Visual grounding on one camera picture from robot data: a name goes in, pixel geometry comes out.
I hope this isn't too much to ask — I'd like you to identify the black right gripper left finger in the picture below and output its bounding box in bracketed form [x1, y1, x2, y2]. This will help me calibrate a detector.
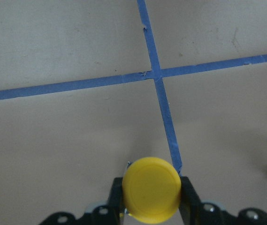
[107, 177, 125, 225]

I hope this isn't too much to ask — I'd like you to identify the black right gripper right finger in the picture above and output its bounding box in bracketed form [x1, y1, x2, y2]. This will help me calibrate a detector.
[178, 176, 202, 225]

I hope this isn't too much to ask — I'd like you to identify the yellow push button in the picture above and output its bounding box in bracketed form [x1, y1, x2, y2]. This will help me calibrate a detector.
[122, 157, 181, 225]

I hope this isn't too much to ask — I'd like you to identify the brown paper table cover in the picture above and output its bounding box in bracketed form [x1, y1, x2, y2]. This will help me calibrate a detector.
[0, 0, 267, 225]

